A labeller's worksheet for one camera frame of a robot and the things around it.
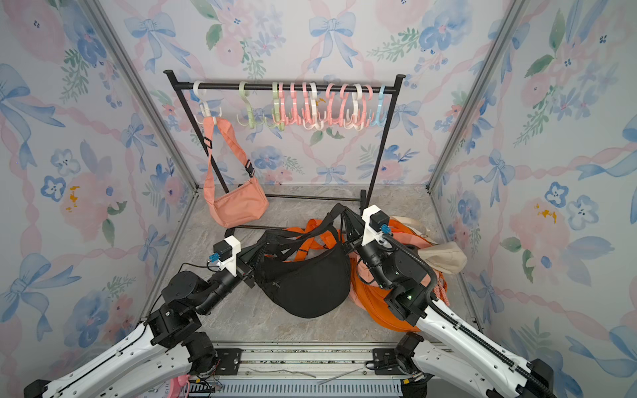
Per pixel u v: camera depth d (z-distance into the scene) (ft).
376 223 1.56
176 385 2.24
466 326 1.50
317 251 3.20
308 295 2.46
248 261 1.85
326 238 1.93
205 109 2.44
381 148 2.63
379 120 2.37
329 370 2.40
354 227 1.78
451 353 1.51
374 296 2.56
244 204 3.36
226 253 1.62
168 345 1.61
